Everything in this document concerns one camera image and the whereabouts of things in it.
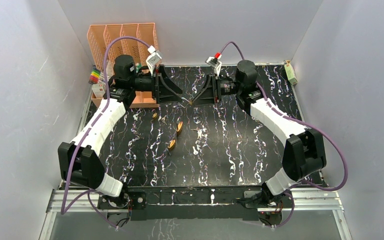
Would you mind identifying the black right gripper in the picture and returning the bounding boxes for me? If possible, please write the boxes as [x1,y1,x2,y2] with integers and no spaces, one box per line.
[190,73,243,107]

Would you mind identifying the large brass padlock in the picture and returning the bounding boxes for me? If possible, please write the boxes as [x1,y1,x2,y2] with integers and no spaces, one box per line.
[176,121,183,136]

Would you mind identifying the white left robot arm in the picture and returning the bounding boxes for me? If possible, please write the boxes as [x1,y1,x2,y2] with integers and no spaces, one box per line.
[57,54,183,208]

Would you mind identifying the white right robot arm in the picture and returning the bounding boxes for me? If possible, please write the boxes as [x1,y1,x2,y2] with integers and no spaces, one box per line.
[191,57,327,207]

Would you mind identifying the small white box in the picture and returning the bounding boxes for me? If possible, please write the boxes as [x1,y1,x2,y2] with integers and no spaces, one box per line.
[91,83,106,99]

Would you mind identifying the coloured marker set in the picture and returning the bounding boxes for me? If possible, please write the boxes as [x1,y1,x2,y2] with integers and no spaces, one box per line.
[88,65,101,85]

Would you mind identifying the orange plastic file organizer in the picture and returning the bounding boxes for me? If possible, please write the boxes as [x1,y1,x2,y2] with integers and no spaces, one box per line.
[87,23,162,108]

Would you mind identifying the pale green eraser box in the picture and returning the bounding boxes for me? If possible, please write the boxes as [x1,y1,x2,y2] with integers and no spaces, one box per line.
[284,60,298,86]

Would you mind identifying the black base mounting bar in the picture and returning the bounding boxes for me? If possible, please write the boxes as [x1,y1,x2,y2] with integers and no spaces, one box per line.
[97,185,292,222]

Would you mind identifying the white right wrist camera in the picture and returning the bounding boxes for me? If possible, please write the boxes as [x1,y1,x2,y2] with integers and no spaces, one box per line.
[205,52,222,77]

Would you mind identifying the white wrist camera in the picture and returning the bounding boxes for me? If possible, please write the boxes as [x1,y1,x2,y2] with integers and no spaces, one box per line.
[205,52,222,77]
[145,45,163,75]

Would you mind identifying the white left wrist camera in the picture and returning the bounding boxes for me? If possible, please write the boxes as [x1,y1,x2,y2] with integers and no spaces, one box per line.
[145,45,163,75]

